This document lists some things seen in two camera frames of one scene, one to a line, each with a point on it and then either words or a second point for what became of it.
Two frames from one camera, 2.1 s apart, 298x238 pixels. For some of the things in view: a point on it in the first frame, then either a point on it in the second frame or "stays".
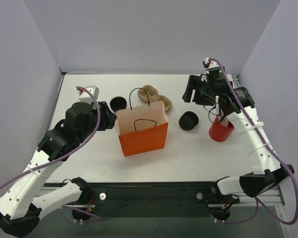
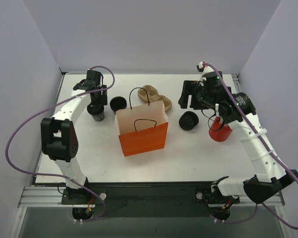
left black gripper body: x=108 y=117 → x=99 y=96
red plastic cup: x=219 y=132 stays
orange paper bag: x=142 y=129 stays
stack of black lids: x=188 y=120 stays
